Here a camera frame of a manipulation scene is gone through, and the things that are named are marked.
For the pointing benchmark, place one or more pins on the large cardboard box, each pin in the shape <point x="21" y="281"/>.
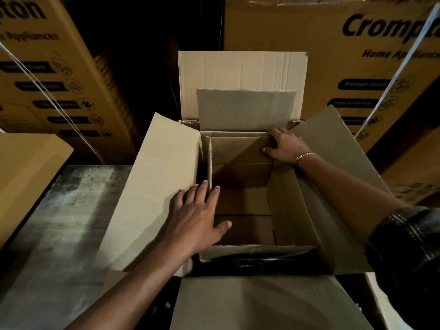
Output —
<point x="151" y="188"/>

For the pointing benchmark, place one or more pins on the person's left hand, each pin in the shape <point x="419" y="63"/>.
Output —
<point x="194" y="223"/>

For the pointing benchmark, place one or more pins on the dark striped shirt sleeve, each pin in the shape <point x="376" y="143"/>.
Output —
<point x="409" y="257"/>

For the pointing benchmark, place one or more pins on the person's left forearm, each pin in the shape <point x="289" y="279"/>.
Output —
<point x="137" y="288"/>

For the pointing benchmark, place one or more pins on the person's left little finger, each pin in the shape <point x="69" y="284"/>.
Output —
<point x="178" y="199"/>

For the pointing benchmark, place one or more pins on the person's left middle finger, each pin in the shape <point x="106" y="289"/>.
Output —
<point x="202" y="194"/>

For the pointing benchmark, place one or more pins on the person's right hand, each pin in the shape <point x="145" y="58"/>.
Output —
<point x="288" y="147"/>

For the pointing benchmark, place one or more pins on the plain brown cardboard box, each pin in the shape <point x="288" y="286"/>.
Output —
<point x="24" y="175"/>

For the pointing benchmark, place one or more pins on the printed brown appliance carton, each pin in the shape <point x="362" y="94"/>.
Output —
<point x="48" y="82"/>
<point x="343" y="54"/>

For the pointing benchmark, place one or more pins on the person's right thumb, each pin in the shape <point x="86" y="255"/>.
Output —
<point x="271" y="151"/>

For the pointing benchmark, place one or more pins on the grey cardboard sheet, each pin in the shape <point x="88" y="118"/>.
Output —
<point x="245" y="109"/>

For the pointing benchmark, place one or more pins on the person's right forearm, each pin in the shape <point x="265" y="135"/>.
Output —
<point x="347" y="195"/>

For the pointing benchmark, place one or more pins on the dark brown cardboard box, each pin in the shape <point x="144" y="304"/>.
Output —
<point x="412" y="168"/>

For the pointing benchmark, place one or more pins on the person's left thumb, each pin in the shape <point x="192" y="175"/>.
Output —
<point x="224" y="227"/>

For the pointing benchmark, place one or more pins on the white cardboard sheet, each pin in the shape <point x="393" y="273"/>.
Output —
<point x="385" y="305"/>

